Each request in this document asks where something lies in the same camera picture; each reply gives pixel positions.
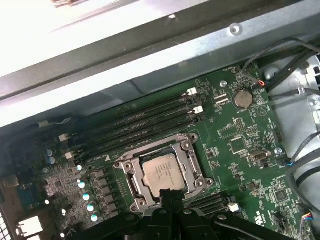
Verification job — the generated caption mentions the silver drive cage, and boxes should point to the silver drive cage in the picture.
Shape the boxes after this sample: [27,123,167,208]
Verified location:
[259,53,320,161]

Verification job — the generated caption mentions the silver CPU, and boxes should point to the silver CPU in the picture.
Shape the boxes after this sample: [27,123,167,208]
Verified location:
[140,152,188,198]

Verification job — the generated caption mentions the silver socket cover frame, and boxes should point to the silver socket cover frame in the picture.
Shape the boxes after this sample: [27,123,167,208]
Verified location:
[128,143,205,205]

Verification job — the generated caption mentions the rear port block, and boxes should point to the rear port block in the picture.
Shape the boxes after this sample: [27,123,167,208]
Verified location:
[0,174,51,240]

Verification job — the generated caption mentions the internal USB port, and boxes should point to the internal USB port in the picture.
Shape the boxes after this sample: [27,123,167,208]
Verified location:
[248,149,272,163]

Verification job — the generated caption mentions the thick black flat cable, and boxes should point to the thick black flat cable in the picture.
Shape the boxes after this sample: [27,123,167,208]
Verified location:
[267,46,320,92]

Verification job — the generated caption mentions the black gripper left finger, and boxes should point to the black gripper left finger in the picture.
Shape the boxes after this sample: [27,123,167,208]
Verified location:
[72,189,173,240]

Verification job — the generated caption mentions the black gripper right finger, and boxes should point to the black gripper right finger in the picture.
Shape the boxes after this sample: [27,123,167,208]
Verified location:
[172,189,298,240]

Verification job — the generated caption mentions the black open PC case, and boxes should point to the black open PC case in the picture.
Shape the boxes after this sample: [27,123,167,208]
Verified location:
[0,0,320,240]

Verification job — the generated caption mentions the black RAM slot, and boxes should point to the black RAM slot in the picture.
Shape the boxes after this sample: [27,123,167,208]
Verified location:
[64,104,205,161]
[192,199,238,216]
[186,192,232,211]
[72,96,202,151]
[59,87,198,142]
[79,113,205,163]

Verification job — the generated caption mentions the round coin battery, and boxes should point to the round coin battery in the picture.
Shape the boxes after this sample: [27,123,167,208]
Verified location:
[232,88,254,109]

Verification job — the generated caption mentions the CPU socket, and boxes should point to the CPU socket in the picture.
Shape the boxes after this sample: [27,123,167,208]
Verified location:
[113,132,216,213]

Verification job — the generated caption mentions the thin black fan cable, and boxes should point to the thin black fan cable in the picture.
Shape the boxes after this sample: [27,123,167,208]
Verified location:
[241,36,320,87]

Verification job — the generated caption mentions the green motherboard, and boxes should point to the green motherboard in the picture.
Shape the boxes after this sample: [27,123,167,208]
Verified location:
[0,63,320,240]

